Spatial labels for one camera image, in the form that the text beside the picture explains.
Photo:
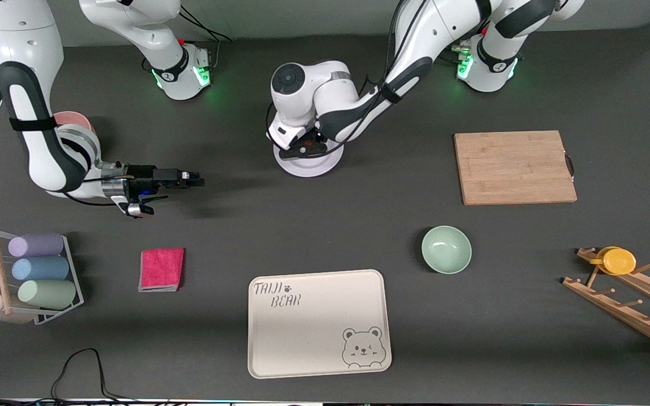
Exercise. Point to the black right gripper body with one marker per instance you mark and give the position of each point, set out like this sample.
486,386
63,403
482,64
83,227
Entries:
143,173

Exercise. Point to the white round plate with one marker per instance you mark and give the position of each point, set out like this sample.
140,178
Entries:
308,169

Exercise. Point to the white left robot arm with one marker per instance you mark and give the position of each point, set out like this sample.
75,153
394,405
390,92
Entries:
330,90

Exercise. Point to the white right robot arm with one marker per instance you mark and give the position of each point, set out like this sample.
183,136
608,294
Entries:
20,45

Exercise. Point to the pink folded cloth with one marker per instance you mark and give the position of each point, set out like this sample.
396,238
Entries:
161,269

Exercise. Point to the pink bowl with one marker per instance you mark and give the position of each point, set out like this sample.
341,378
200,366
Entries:
74,118

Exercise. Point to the purple cup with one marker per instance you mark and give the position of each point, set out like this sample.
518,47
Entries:
36,245

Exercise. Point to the blue cup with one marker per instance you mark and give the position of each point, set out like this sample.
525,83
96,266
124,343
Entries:
40,269

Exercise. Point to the green cup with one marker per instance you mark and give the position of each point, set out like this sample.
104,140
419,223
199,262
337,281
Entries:
47,294

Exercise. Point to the pale green bowl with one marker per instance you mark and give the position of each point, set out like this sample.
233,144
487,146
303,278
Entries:
446,250

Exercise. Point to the cream bear print tray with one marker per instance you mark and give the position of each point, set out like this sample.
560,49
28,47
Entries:
313,332

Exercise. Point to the wooden cutting board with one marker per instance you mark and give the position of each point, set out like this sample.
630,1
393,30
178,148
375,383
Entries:
514,168

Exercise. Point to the yellow mug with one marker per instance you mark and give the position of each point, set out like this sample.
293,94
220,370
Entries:
618,262

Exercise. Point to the wooden peg drying rack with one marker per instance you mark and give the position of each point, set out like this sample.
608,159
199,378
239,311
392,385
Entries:
624,316

